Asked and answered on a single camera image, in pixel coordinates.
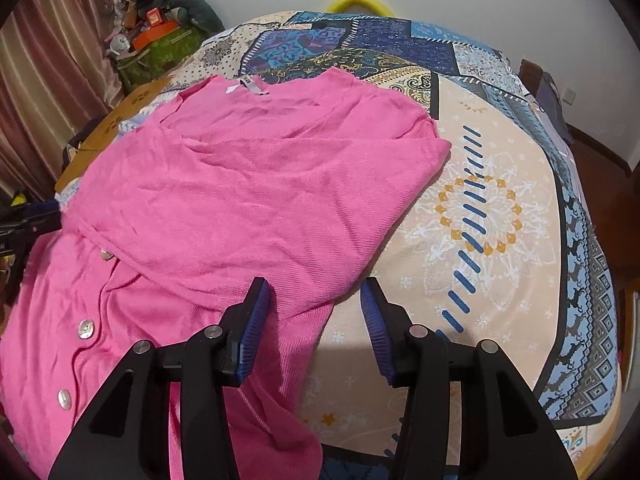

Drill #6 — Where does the pile of clutter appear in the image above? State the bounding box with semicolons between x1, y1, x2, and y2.
104;0;226;56

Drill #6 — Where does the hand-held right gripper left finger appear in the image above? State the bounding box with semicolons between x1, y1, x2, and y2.
48;277;274;480

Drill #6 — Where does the green patterned bag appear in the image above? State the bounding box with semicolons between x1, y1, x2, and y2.
116;19;211;95

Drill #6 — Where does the brown curtain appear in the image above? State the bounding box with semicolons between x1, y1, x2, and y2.
0;0;126;201

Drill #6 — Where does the yellow ring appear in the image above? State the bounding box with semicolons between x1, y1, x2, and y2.
327;0;396;17

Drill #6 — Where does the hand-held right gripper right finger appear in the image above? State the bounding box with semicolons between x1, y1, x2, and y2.
361;277;593;480

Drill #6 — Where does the orange cardboard box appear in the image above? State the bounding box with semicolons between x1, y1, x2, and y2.
55;75;173;193

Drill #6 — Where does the patterned patchwork bed blanket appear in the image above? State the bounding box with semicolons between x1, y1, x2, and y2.
55;9;625;480

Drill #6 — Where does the pink knit cardigan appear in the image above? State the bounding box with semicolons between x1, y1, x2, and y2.
0;67;453;480

